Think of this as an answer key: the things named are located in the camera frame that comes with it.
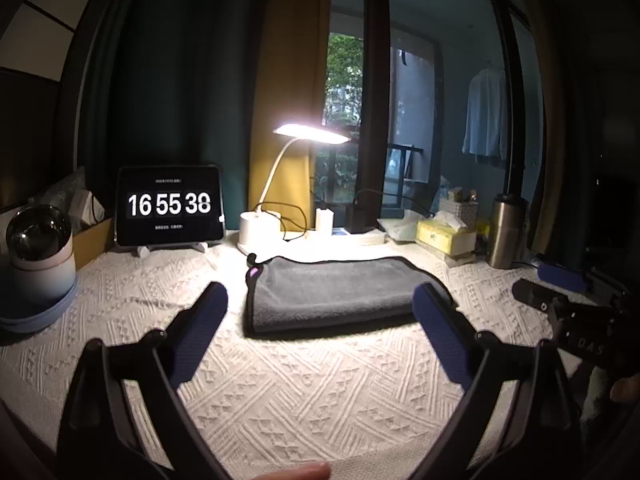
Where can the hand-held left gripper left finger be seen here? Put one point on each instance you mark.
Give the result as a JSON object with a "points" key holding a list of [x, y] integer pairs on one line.
{"points": [[200, 330]]}

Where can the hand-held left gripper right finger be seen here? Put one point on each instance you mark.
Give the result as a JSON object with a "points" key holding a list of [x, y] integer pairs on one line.
{"points": [[440, 330]]}

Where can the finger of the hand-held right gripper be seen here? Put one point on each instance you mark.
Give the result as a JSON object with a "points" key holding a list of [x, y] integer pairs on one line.
{"points": [[535, 294], [562, 275]]}

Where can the grey towel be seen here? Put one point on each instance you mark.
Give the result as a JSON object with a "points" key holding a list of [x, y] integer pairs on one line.
{"points": [[330, 290]]}

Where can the person's right hand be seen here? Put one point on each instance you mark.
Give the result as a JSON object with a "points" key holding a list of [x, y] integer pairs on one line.
{"points": [[626, 390]]}

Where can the person's left hand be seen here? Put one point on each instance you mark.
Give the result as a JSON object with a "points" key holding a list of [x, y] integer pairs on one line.
{"points": [[300, 472]]}

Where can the stainless steel tumbler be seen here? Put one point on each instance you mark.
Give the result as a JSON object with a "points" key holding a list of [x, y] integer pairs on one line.
{"points": [[505, 235]]}

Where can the yellow tissue box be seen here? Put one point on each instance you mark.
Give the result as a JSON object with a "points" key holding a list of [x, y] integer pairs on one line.
{"points": [[445, 240]]}

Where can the white tablet stand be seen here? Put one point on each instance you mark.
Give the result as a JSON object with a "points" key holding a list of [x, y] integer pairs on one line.
{"points": [[147, 249]]}

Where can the clear plastic packet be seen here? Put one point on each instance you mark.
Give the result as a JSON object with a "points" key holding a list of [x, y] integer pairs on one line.
{"points": [[400, 227]]}

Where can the white woven basket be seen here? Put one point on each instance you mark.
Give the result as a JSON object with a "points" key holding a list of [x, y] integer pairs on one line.
{"points": [[460, 210]]}

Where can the white desk lamp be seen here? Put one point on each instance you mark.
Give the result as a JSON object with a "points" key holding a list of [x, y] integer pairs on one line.
{"points": [[257, 232]]}

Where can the white power strip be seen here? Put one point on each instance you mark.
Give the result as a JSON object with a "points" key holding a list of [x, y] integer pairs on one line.
{"points": [[367, 237]]}

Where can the white textured tablecloth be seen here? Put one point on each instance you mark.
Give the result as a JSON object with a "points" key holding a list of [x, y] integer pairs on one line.
{"points": [[300, 400]]}

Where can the black tablet showing clock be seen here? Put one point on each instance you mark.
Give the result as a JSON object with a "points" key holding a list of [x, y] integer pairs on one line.
{"points": [[170, 205]]}

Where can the black power box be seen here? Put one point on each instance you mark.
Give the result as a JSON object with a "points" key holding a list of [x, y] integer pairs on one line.
{"points": [[362, 219]]}

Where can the cardboard box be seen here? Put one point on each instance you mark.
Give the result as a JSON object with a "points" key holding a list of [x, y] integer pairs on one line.
{"points": [[92, 242]]}

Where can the white charger block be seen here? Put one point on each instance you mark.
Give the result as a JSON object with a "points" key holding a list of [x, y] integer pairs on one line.
{"points": [[324, 220]]}

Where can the white blue round appliance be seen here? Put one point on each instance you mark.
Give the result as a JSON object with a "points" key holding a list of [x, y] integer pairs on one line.
{"points": [[42, 270]]}

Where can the black metal rack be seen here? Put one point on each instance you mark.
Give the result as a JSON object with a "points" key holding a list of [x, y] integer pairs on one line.
{"points": [[405, 162]]}

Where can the hanging white shirt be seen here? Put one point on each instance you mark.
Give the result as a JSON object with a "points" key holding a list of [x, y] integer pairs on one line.
{"points": [[485, 115]]}

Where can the crumpled plastic bag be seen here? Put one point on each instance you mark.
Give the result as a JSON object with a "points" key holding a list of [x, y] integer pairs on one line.
{"points": [[75, 197]]}

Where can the dark green curtain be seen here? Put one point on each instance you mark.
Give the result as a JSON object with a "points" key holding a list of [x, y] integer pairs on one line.
{"points": [[185, 70]]}

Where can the green plants outside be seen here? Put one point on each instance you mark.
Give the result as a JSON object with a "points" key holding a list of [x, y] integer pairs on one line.
{"points": [[342, 85]]}

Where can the yellow curtain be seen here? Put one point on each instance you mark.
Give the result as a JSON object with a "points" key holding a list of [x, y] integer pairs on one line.
{"points": [[290, 70]]}

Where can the brown window post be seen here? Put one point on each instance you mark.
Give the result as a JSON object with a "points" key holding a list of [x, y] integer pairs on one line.
{"points": [[375, 85]]}

